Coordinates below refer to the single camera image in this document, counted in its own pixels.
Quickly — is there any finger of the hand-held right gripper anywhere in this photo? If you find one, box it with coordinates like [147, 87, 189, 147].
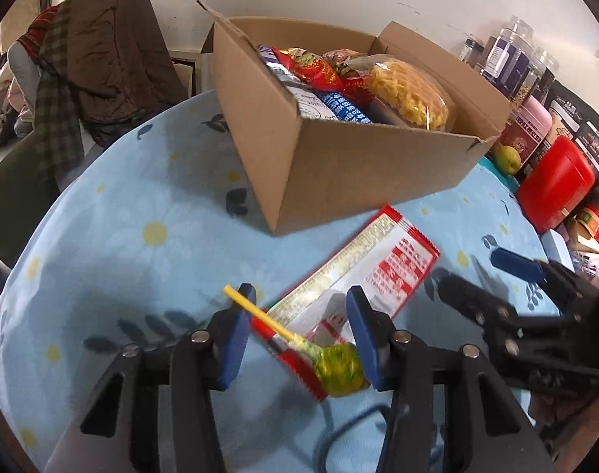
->
[491, 248, 599, 301]
[436, 275, 532, 341]

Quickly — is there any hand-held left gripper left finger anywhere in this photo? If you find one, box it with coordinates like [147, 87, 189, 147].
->
[43, 283, 257, 473]

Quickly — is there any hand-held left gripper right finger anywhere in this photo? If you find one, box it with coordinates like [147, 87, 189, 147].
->
[345, 286, 551, 473]

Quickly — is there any green yellow lollipop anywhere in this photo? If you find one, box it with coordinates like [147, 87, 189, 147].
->
[224, 284, 372, 399]

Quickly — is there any long red white packet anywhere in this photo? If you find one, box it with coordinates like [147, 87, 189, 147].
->
[250, 205, 441, 402]

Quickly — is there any cardboard box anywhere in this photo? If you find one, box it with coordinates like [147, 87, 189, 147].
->
[197, 0, 512, 236]

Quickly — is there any clear waffle packet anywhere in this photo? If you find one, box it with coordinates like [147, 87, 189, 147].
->
[349, 54, 450, 131]

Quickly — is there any blue cookie tube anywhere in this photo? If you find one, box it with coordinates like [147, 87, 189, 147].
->
[312, 89, 374, 124]

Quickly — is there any silver purple snack packet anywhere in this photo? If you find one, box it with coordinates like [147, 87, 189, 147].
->
[257, 44, 340, 121]

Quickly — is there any red gold snack packet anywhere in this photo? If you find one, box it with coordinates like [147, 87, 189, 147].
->
[272, 47, 344, 92]

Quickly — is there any person's right forearm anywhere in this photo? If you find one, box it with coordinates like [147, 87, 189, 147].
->
[531, 394, 599, 454]

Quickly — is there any pale blue case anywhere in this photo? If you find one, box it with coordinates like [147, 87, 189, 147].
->
[541, 229, 576, 269]

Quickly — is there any red canister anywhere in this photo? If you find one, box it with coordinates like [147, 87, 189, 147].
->
[517, 135, 596, 234]

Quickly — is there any yellow green fruit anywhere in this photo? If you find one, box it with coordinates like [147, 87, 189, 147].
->
[493, 143, 522, 175]

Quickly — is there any beige snack packet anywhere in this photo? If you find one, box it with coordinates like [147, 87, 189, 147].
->
[536, 113, 571, 158]

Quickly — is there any pink lidded jar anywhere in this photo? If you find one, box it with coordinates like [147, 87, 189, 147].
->
[499, 96, 552, 163]

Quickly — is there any blue floral tablecloth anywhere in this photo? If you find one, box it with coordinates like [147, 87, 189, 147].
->
[0, 89, 561, 473]

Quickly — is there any black coffee bag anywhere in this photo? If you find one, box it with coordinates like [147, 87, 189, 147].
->
[526, 79, 599, 178]

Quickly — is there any clear jar of oats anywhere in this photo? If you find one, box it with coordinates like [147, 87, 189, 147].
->
[513, 48, 559, 109]

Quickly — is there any purple label clear jar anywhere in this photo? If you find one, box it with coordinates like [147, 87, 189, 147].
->
[482, 16, 534, 99]

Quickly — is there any small clear jar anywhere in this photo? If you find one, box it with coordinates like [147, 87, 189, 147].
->
[459, 34, 485, 67]

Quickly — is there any dark green chair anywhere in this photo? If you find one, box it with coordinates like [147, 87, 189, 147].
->
[0, 128, 64, 267]

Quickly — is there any green plaid scarf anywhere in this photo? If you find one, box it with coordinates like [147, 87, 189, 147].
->
[33, 7, 84, 183]

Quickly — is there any brown jacket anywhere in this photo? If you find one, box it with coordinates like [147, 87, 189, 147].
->
[58, 0, 189, 143]

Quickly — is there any grey chair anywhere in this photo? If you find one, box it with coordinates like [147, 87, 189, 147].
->
[6, 42, 44, 124]

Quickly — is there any black cable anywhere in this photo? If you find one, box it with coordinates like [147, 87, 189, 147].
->
[319, 404, 394, 473]

